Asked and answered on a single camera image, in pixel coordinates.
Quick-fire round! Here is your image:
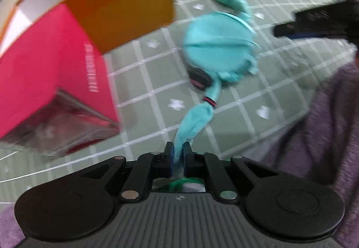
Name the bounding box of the green yarn tuft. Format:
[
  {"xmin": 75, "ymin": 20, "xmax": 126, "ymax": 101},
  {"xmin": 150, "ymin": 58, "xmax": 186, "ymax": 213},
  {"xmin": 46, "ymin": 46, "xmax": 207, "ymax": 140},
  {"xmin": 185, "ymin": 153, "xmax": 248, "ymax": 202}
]
[{"xmin": 164, "ymin": 177, "xmax": 204, "ymax": 191}]

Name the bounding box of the red box with clear window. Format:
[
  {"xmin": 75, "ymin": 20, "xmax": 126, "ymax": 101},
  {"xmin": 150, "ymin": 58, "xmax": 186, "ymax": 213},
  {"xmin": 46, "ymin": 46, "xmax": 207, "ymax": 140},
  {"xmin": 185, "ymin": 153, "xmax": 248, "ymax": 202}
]
[{"xmin": 0, "ymin": 4, "xmax": 122, "ymax": 157}]

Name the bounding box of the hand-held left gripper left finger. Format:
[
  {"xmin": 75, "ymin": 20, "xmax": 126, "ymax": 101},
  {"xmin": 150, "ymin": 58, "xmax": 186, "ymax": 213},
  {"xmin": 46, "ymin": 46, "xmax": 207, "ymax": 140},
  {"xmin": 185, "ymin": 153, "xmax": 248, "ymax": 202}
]
[{"xmin": 81, "ymin": 141, "xmax": 175, "ymax": 200}]

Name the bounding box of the orange cardboard box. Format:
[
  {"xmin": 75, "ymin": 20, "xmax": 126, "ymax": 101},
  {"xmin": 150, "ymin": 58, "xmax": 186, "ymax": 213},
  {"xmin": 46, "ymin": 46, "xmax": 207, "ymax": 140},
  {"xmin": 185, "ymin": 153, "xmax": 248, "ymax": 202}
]
[{"xmin": 0, "ymin": 0, "xmax": 176, "ymax": 55}]

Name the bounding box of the purple fuzzy garment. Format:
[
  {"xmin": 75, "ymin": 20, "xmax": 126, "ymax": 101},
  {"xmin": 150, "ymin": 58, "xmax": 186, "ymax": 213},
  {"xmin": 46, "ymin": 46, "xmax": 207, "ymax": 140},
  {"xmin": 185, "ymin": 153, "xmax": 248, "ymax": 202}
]
[{"xmin": 0, "ymin": 61, "xmax": 359, "ymax": 248}]

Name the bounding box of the teal plush toy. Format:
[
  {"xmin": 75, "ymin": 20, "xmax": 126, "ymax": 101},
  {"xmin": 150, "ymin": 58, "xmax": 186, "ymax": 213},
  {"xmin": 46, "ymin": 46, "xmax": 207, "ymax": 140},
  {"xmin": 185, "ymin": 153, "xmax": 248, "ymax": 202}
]
[{"xmin": 174, "ymin": 0, "xmax": 263, "ymax": 178}]

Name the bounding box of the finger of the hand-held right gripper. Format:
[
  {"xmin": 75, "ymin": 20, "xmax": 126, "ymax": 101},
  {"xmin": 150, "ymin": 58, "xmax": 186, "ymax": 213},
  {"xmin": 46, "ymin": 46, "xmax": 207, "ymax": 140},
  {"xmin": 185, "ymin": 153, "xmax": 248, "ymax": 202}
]
[
  {"xmin": 273, "ymin": 22, "xmax": 354, "ymax": 41},
  {"xmin": 293, "ymin": 2, "xmax": 359, "ymax": 23}
]

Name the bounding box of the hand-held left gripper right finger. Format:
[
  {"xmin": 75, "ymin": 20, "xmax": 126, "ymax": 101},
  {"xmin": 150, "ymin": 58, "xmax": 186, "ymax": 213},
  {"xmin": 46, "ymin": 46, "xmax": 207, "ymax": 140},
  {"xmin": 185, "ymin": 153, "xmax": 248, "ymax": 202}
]
[{"xmin": 183, "ymin": 142, "xmax": 279, "ymax": 201}]

